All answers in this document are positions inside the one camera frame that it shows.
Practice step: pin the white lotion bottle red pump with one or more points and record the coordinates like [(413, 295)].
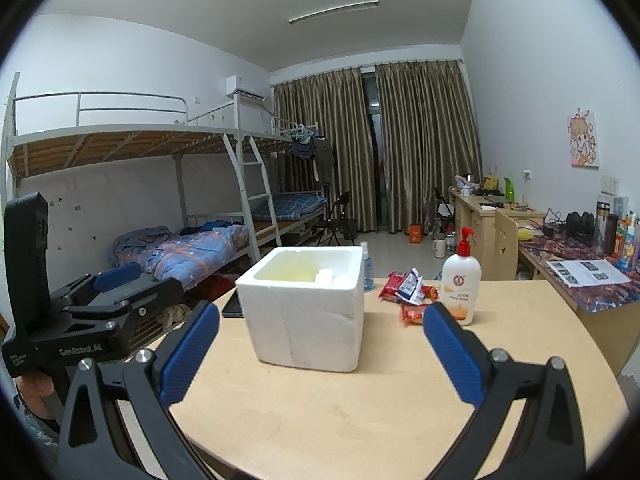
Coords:
[(460, 290)]

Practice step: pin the hanging dark green shirt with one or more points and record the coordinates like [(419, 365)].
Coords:
[(324, 160)]

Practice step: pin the black smartphone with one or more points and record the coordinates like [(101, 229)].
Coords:
[(234, 306)]

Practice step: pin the row of toiletry bottles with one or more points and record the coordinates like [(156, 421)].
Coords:
[(630, 245)]

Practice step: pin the blue printed blanket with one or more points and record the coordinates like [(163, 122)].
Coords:
[(195, 252)]

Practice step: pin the brown curtain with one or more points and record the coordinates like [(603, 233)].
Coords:
[(325, 150), (427, 145)]

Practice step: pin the folded black chair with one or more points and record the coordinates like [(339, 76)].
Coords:
[(444, 207)]

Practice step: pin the white foam box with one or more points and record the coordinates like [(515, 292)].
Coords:
[(305, 330)]

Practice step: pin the beige clothes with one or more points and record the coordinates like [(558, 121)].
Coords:
[(175, 316)]

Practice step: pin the person's left hand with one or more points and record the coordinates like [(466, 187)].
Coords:
[(35, 392)]

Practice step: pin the silver thermos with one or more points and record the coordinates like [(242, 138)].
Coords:
[(601, 210)]

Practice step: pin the cartoon wall poster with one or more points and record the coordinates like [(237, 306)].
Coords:
[(583, 137)]

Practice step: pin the clear spray bottle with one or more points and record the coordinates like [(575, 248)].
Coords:
[(367, 270)]

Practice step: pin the orange box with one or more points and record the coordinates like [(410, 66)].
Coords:
[(416, 234)]

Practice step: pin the black folding chair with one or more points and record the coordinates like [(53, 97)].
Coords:
[(340, 215)]

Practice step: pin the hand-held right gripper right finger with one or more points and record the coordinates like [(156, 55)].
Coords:
[(455, 355)]

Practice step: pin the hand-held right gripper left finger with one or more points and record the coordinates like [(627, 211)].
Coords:
[(187, 350)]

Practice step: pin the white foam piece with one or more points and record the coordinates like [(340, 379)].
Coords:
[(325, 276)]

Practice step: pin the desk with patterned cover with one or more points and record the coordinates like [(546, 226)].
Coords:
[(600, 320)]

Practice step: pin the red bag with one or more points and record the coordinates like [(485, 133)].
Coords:
[(215, 287)]

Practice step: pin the hanging dark blue shirt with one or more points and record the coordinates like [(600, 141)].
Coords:
[(301, 149)]

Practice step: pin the printed paper sheet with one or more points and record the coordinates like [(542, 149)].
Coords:
[(587, 272)]

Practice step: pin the wooden chair with smiley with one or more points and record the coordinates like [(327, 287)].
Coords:
[(507, 245)]

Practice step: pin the person's left forearm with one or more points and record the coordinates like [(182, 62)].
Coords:
[(37, 437)]

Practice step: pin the white air conditioner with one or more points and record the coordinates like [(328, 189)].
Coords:
[(246, 87)]

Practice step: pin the white kettle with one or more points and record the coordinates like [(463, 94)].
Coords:
[(465, 185)]

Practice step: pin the blue plaid mattress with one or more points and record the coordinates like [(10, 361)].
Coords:
[(290, 205)]

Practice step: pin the white wall switch panel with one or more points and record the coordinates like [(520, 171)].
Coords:
[(610, 185)]

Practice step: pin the yellow black pouch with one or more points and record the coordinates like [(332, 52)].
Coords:
[(490, 185)]

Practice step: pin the yellow cloth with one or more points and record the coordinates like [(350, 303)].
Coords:
[(525, 234)]

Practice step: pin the green bottle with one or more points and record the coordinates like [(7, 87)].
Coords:
[(508, 190)]

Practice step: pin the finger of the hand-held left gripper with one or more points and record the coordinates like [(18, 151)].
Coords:
[(117, 275), (145, 295)]

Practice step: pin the ceiling tube light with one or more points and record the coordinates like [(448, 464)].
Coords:
[(332, 12)]

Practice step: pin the wooden desk with drawers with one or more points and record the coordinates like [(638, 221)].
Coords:
[(475, 225)]

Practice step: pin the black headphones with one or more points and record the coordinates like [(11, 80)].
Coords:
[(580, 225)]

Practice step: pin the red snack packet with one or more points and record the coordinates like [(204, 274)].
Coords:
[(417, 315), (392, 287), (432, 292)]

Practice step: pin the white metal bunk bed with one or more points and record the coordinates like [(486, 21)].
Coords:
[(125, 145), (295, 210)]

